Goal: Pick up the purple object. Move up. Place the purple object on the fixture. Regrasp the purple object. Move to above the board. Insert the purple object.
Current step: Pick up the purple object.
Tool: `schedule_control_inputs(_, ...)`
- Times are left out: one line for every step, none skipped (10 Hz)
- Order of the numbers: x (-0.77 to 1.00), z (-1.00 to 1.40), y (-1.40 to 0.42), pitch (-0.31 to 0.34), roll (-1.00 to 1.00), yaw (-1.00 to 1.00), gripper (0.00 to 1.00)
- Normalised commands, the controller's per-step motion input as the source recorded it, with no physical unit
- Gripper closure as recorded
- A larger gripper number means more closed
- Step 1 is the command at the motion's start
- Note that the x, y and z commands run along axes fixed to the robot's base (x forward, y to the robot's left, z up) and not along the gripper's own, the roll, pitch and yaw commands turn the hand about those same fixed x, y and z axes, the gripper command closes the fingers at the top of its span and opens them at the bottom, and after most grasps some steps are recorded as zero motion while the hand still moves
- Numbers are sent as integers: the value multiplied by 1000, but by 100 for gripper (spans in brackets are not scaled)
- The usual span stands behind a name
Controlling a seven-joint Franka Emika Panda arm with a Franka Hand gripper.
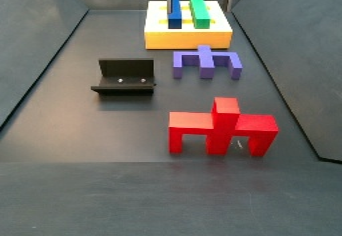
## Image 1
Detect green long bar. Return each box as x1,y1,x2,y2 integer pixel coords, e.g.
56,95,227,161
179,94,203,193
190,0,211,29

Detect yellow slotted board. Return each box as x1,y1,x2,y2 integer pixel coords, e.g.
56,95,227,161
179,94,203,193
144,1,232,50

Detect purple three-legged block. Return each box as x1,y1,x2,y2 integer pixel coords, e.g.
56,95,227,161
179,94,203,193
172,45,243,80

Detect black angle fixture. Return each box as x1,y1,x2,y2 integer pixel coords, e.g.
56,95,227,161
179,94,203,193
91,58,155,95

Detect blue long bar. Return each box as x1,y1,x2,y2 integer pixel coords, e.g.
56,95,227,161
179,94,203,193
167,0,182,29

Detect red three-legged block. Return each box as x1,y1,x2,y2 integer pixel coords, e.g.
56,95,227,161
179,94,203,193
168,97,279,157

